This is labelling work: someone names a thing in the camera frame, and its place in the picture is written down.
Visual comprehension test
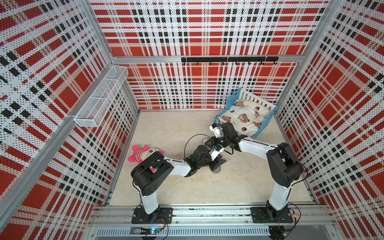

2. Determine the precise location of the white wire mesh basket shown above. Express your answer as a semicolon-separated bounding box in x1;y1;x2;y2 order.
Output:
74;66;128;128

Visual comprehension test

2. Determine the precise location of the pink striped plush toy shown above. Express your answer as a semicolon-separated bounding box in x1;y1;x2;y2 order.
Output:
128;145;164;164

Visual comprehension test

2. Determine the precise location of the black hook rail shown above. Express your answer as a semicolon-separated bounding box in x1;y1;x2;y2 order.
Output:
181;57;279;64

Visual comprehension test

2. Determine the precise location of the grey canvas sneaker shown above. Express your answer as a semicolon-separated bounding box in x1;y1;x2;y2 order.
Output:
209;162;222;174

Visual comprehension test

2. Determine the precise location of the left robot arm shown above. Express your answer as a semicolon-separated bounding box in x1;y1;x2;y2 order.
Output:
131;145;226;215

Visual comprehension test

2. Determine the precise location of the green circuit board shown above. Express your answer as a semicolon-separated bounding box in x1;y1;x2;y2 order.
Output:
140;228;162;235

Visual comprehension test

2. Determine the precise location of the bear print blanket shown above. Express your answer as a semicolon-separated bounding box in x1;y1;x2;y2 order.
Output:
221;100;270;137

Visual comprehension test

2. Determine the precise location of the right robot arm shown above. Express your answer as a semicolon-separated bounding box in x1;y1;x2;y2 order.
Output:
210;123;304;223

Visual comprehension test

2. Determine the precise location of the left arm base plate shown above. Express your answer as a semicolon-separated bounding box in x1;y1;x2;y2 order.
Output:
131;207;174;224

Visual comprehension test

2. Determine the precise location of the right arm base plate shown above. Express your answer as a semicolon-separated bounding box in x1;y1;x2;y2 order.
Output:
251;207;294;224

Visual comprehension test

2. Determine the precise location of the aluminium front rail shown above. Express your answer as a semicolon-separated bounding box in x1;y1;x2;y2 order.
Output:
89;204;336;227

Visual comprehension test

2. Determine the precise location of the white blue toy crib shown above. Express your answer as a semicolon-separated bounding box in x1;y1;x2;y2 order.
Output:
214;88;278;139

